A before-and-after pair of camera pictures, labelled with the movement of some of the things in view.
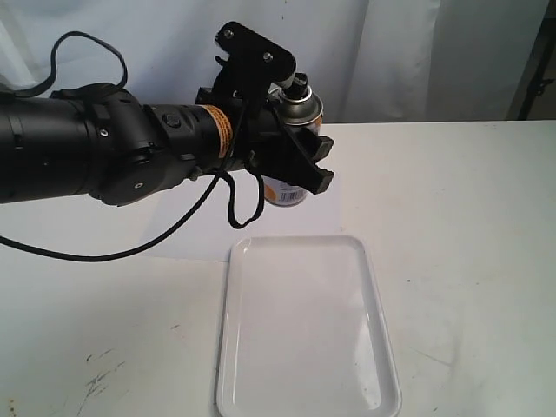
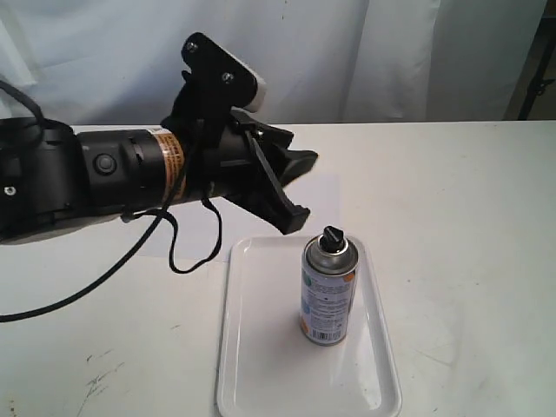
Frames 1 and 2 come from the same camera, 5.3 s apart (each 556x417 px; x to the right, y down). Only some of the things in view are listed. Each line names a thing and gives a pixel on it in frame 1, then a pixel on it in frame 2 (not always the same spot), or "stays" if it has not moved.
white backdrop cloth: (372, 61) stays
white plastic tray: (305, 331) stays
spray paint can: (304, 109) to (328, 271)
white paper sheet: (208, 232) stays
